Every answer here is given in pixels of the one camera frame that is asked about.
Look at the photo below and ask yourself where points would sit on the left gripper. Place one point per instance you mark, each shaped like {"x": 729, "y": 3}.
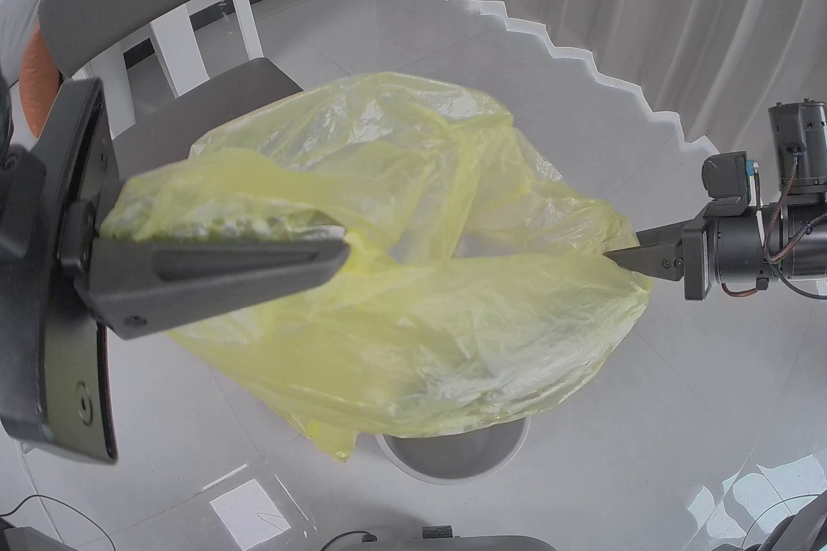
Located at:
{"x": 64, "y": 380}

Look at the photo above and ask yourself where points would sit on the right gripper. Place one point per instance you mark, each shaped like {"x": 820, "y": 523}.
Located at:
{"x": 736, "y": 248}

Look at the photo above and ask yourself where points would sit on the yellow plastic bag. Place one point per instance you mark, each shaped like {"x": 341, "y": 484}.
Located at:
{"x": 420, "y": 309}

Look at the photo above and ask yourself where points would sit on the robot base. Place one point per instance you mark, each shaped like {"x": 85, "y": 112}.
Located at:
{"x": 484, "y": 545}

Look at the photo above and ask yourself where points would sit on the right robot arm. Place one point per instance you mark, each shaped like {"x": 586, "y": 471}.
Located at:
{"x": 801, "y": 251}

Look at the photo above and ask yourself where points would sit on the white trash bin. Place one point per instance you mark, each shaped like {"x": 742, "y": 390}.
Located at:
{"x": 452, "y": 458}

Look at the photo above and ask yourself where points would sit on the orange cushion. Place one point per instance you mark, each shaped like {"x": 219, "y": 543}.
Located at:
{"x": 37, "y": 83}

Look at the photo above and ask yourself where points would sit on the pale grey cushion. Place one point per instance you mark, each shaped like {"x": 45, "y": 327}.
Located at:
{"x": 19, "y": 12}

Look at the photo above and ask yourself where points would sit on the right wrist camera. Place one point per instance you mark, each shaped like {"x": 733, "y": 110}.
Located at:
{"x": 727, "y": 177}

